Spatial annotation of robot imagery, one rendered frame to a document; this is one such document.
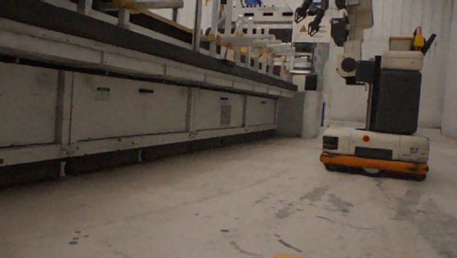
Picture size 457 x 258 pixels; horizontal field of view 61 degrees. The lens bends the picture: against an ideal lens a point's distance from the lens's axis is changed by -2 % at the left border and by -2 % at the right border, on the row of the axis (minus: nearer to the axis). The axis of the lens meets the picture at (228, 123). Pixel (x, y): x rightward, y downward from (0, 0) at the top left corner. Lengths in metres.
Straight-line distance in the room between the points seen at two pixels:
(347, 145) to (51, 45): 1.87
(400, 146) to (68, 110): 1.92
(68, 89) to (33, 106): 0.18
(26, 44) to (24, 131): 0.45
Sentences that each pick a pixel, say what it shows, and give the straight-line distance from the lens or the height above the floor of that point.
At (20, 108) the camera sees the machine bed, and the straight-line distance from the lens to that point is 1.79.
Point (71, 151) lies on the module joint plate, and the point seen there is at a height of 0.13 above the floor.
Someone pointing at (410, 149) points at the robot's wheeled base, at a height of 0.20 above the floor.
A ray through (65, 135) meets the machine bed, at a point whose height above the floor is 0.21.
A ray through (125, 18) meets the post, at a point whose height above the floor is 0.75.
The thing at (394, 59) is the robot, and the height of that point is 0.76.
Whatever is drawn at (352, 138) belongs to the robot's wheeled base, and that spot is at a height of 0.23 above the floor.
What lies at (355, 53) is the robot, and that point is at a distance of 2.90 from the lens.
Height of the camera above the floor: 0.40
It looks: 3 degrees down
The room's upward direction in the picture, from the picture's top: 4 degrees clockwise
